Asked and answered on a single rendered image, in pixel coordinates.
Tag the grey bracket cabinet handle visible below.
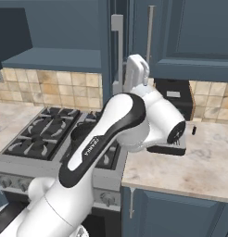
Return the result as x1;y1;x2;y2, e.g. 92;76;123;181
110;13;125;95

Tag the narrow blue cabinet door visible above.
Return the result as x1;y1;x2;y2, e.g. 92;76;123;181
98;0;130;97

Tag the blue base cabinet door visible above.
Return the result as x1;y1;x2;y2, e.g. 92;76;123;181
120;185;225;237
211;202;228;237

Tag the blue wall cabinet door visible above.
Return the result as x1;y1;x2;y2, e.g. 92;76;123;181
128;0;228;83

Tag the black coffee machine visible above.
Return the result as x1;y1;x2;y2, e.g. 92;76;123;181
146;78;195;156

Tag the blue range hood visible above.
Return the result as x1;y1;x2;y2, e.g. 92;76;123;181
0;6;103;74

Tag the grey base cabinet handle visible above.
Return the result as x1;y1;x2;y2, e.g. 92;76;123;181
128;187;135;219

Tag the steel gas hob stove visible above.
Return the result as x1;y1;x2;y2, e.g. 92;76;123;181
0;106;129;214

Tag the black oven door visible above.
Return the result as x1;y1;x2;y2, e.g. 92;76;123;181
0;199;122;237

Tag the grey stove knob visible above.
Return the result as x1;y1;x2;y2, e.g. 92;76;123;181
0;176;12;189
17;178;32;193
100;192;116;207

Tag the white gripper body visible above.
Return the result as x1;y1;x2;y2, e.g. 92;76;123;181
122;54;150;93

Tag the long grey cabinet handle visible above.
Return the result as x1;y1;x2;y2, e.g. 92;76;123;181
146;5;157;65

